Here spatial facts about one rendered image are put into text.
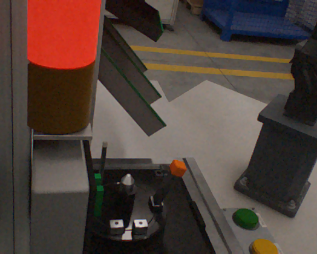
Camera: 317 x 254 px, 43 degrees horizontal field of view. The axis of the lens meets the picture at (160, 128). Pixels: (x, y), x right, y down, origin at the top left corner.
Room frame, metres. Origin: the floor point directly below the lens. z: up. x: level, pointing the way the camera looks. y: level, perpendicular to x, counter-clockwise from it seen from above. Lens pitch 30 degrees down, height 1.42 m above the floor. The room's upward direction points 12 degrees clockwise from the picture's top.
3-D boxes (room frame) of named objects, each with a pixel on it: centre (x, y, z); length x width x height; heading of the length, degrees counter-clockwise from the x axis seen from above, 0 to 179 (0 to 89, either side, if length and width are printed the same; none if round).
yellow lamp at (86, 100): (0.26, 0.08, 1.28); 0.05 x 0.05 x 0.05
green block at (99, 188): (0.45, 0.07, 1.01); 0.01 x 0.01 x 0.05; 20
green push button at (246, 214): (0.54, -0.17, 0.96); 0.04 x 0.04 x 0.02
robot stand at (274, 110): (0.79, -0.29, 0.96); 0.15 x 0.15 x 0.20; 64
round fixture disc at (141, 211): (0.48, 0.03, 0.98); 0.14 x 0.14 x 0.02
